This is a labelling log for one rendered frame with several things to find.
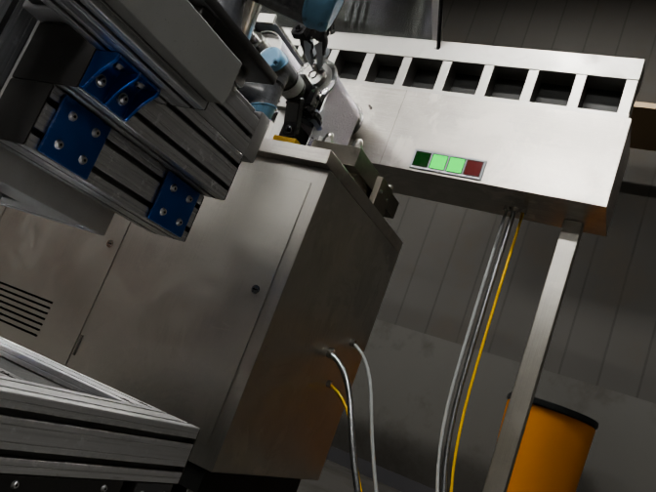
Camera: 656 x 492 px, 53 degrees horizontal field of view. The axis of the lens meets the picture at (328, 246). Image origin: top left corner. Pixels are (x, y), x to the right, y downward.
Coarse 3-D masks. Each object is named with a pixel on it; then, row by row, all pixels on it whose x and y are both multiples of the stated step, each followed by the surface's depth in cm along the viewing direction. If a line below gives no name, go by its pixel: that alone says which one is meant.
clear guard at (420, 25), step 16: (352, 0) 247; (368, 0) 243; (384, 0) 240; (400, 0) 237; (416, 0) 234; (352, 16) 250; (368, 16) 247; (384, 16) 244; (400, 16) 240; (416, 16) 237; (352, 32) 254; (368, 32) 251; (384, 32) 247; (400, 32) 244; (416, 32) 241
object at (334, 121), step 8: (328, 96) 204; (328, 104) 205; (328, 112) 206; (336, 112) 210; (328, 120) 207; (336, 120) 212; (344, 120) 216; (312, 128) 201; (328, 128) 208; (336, 128) 213; (344, 128) 217; (312, 136) 201; (320, 136) 205; (336, 136) 214; (344, 136) 219
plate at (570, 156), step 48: (384, 96) 235; (432, 96) 228; (384, 144) 228; (432, 144) 221; (480, 144) 214; (528, 144) 208; (576, 144) 202; (624, 144) 197; (432, 192) 233; (480, 192) 217; (528, 192) 203; (576, 192) 197
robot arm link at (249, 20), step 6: (246, 6) 156; (252, 6) 156; (258, 6) 157; (246, 12) 157; (252, 12) 157; (258, 12) 159; (246, 18) 158; (252, 18) 159; (246, 24) 159; (252, 24) 161; (246, 30) 161; (252, 30) 163; (246, 36) 162
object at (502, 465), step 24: (576, 240) 208; (552, 264) 209; (552, 288) 206; (552, 312) 203; (552, 336) 206; (528, 360) 201; (528, 384) 199; (528, 408) 197; (504, 432) 197; (504, 456) 194; (504, 480) 192
